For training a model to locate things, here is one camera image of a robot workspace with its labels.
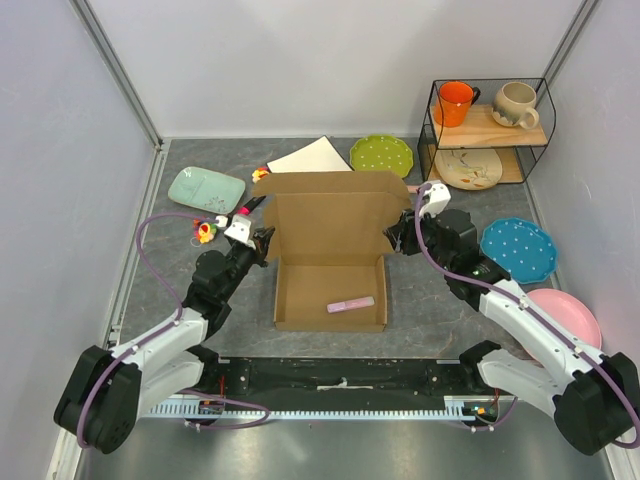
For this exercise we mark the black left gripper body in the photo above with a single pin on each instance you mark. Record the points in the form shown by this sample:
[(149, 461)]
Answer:
[(240, 262)]

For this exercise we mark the beige ceramic mug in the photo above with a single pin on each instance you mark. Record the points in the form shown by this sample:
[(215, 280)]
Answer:
[(514, 106)]

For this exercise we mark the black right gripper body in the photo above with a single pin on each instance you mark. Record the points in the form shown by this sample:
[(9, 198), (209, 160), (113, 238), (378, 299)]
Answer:
[(443, 258)]

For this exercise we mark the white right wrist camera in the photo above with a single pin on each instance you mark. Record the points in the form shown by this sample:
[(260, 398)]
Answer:
[(433, 198)]

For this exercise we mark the blue polka dot plate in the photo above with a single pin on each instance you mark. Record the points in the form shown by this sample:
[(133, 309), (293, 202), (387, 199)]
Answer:
[(522, 248)]

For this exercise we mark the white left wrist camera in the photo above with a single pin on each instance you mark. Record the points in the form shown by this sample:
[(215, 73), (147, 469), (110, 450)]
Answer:
[(241, 230)]

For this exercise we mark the pink round plate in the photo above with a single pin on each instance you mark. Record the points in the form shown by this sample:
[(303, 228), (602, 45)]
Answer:
[(569, 312)]

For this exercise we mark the green polka dot plate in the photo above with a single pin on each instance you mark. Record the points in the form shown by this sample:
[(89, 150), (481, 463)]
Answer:
[(381, 152)]

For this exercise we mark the lilac highlighter pen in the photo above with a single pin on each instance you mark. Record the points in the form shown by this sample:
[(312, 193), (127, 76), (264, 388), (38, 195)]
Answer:
[(349, 305)]

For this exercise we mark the brown cardboard box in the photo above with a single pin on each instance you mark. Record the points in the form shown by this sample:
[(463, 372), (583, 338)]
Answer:
[(329, 245)]

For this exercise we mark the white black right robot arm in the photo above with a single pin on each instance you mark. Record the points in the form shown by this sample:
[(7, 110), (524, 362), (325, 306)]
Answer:
[(592, 398)]

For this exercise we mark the pink black highlighter marker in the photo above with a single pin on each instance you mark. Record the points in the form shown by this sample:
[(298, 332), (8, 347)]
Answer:
[(251, 205)]

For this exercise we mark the grey slotted cable duct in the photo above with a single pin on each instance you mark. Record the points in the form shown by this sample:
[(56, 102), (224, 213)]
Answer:
[(191, 408)]

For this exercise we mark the black wire wooden shelf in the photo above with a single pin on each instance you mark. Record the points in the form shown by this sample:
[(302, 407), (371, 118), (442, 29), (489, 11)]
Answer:
[(519, 149)]

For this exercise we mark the colourful flower plush toy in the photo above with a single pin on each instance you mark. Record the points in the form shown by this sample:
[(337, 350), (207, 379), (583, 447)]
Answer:
[(260, 173)]

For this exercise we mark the white square plate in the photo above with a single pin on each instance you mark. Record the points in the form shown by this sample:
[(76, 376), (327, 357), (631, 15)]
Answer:
[(319, 156)]

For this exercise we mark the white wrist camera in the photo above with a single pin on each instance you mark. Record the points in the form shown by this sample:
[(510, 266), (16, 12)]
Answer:
[(241, 230), (433, 198)]

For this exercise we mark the rainbow flower keychain toy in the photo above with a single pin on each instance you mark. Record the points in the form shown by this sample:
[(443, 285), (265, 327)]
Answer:
[(203, 233)]

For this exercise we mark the cream floral oval plate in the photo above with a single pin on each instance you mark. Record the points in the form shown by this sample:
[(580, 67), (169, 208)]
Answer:
[(475, 169)]

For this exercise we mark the mint green rectangular tray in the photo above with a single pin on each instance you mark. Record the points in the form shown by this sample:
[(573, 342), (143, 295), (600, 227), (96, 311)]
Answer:
[(206, 190)]

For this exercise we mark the orange mug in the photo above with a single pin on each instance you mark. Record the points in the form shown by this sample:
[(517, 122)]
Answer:
[(454, 99)]

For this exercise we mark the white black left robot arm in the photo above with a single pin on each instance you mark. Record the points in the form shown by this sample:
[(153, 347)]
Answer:
[(109, 390)]

